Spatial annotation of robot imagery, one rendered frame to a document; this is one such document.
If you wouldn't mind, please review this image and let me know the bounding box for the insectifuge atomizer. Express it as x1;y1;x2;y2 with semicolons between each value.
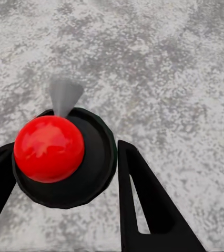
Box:
12;78;118;209

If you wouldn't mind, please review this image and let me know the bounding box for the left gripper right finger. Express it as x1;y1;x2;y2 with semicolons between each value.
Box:
117;140;207;252

